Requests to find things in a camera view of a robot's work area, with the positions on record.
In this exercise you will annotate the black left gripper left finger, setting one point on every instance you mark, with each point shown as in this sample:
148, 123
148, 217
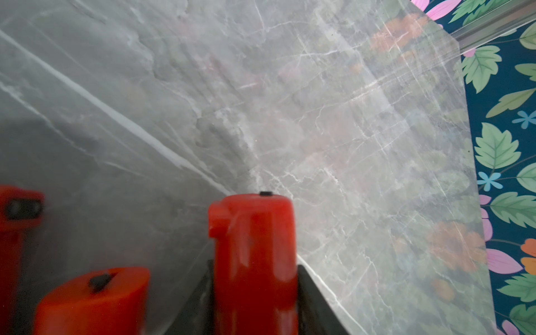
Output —
196, 317

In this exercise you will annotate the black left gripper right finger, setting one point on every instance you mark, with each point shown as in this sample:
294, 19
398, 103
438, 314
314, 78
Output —
315, 316

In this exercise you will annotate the red flashlight plain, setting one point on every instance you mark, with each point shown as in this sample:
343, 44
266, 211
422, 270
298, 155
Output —
21, 210
255, 264

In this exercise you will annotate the red flashlight white logo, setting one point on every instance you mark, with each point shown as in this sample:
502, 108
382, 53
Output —
110, 301

